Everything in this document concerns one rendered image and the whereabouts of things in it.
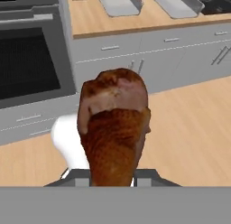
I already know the white rounded object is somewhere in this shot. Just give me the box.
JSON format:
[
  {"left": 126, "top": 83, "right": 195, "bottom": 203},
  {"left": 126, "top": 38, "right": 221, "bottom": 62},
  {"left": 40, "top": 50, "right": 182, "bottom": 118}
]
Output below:
[{"left": 50, "top": 113, "right": 91, "bottom": 179}]

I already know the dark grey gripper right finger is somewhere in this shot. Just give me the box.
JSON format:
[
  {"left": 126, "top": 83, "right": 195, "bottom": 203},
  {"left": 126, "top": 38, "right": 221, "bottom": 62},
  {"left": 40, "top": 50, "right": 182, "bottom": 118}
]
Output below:
[{"left": 133, "top": 168, "right": 182, "bottom": 188}]

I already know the grey tupperware container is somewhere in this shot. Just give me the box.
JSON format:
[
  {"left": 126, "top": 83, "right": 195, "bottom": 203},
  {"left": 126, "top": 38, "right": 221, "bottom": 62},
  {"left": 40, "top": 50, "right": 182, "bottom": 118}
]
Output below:
[
  {"left": 153, "top": 0, "right": 206, "bottom": 20},
  {"left": 97, "top": 0, "right": 144, "bottom": 18}
]

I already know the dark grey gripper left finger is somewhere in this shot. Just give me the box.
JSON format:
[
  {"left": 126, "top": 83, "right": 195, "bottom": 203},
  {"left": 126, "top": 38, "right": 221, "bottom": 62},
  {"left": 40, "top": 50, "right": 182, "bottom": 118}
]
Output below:
[{"left": 44, "top": 168, "right": 91, "bottom": 188}]

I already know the black hob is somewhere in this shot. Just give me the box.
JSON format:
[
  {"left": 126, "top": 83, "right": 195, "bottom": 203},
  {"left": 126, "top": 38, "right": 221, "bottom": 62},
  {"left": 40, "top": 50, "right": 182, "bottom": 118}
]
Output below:
[{"left": 191, "top": 0, "right": 231, "bottom": 16}]

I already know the grey oven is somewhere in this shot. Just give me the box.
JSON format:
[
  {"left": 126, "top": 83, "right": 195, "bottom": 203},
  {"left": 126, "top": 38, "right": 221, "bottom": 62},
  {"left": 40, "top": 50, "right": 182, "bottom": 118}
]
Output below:
[{"left": 0, "top": 0, "right": 78, "bottom": 110}]

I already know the brown chicken drumstick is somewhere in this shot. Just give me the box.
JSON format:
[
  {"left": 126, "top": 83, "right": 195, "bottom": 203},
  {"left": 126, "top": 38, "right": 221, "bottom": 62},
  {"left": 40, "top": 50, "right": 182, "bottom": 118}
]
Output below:
[{"left": 77, "top": 68, "right": 152, "bottom": 187}]

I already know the grey oven door handle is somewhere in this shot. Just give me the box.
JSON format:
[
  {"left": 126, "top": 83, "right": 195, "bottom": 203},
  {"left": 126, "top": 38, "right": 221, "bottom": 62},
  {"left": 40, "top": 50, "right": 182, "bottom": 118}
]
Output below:
[{"left": 0, "top": 13, "right": 54, "bottom": 25}]

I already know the silver drawer handle under oven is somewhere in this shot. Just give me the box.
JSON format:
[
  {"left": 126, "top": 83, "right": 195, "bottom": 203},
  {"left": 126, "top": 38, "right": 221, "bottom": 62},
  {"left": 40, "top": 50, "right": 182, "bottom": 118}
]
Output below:
[
  {"left": 28, "top": 127, "right": 52, "bottom": 136},
  {"left": 15, "top": 113, "right": 42, "bottom": 123}
]

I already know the grey drawer front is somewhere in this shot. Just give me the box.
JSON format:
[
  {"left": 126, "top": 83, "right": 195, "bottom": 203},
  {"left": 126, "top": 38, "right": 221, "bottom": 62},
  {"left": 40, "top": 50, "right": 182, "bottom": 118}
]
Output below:
[
  {"left": 210, "top": 22, "right": 231, "bottom": 45},
  {"left": 72, "top": 33, "right": 144, "bottom": 65},
  {"left": 140, "top": 26, "right": 215, "bottom": 56}
]

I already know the grey drawer under oven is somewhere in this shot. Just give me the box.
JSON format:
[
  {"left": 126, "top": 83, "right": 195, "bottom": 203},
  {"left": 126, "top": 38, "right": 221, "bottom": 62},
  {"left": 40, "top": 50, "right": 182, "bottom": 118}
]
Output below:
[
  {"left": 0, "top": 93, "right": 81, "bottom": 133},
  {"left": 0, "top": 117, "right": 61, "bottom": 147}
]

